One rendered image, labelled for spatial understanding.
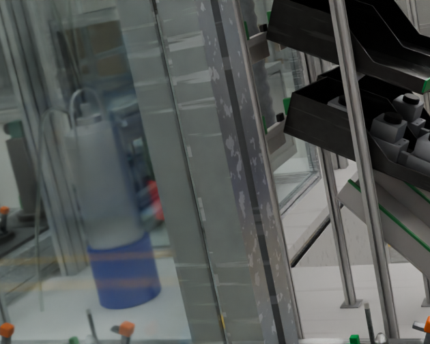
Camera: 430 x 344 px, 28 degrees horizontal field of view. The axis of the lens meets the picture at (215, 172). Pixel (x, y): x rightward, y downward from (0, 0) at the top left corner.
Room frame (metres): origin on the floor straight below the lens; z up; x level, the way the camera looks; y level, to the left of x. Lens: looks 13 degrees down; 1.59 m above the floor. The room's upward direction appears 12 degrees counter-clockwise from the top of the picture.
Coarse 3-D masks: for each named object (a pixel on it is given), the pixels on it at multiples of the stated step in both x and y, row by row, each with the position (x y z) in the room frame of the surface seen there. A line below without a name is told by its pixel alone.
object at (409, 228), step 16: (384, 176) 1.46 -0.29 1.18; (352, 192) 1.36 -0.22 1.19; (384, 192) 1.46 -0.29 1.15; (400, 192) 1.45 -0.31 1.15; (416, 192) 1.43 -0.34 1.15; (352, 208) 1.37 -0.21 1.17; (384, 208) 1.34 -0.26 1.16; (400, 208) 1.44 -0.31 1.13; (416, 208) 1.43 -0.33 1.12; (384, 224) 1.34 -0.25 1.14; (400, 224) 1.32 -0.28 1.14; (416, 224) 1.42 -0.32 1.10; (384, 240) 1.34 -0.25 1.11; (400, 240) 1.32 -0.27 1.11; (416, 240) 1.31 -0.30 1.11; (416, 256) 1.31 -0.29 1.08
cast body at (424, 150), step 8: (424, 136) 1.33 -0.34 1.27; (416, 144) 1.32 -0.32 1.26; (424, 144) 1.31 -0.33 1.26; (416, 152) 1.32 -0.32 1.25; (424, 152) 1.31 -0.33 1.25; (400, 160) 1.36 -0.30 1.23; (408, 160) 1.33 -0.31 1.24; (416, 160) 1.32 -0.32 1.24; (424, 160) 1.31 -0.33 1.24; (416, 168) 1.32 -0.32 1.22; (424, 168) 1.31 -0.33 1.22
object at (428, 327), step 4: (428, 316) 1.10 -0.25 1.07; (428, 320) 1.09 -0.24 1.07; (416, 324) 1.10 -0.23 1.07; (420, 324) 1.10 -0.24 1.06; (424, 324) 1.10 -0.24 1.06; (428, 324) 1.08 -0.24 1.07; (416, 328) 1.09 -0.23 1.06; (420, 328) 1.09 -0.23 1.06; (424, 328) 1.09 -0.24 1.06; (428, 328) 1.08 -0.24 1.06; (428, 332) 1.09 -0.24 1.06; (428, 336) 1.09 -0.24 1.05; (428, 340) 1.09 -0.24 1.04
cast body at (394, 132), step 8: (392, 112) 1.39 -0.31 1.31; (376, 120) 1.37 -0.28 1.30; (384, 120) 1.37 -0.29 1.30; (392, 120) 1.36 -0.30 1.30; (400, 120) 1.36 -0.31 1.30; (376, 128) 1.37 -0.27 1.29; (384, 128) 1.36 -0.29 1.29; (392, 128) 1.35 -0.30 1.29; (400, 128) 1.36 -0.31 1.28; (376, 136) 1.37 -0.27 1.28; (384, 136) 1.36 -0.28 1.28; (392, 136) 1.36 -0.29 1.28; (400, 136) 1.37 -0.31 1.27; (384, 144) 1.37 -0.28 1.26; (392, 144) 1.36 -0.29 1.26; (400, 144) 1.36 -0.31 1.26; (408, 144) 1.38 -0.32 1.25; (384, 152) 1.37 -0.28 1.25; (392, 152) 1.36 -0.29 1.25; (400, 152) 1.36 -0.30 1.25; (392, 160) 1.36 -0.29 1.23
